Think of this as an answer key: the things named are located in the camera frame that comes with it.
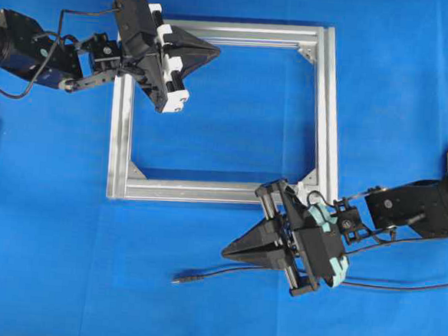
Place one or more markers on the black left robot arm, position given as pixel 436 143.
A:
pixel 64 63

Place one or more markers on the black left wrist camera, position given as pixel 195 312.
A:
pixel 134 21

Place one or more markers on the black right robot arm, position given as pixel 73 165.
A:
pixel 420 205

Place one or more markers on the silver aluminium extrusion frame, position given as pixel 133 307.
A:
pixel 314 43

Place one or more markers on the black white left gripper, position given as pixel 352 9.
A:
pixel 164 72

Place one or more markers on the black teal right wrist camera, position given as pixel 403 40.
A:
pixel 321 239

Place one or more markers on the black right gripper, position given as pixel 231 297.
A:
pixel 272 243

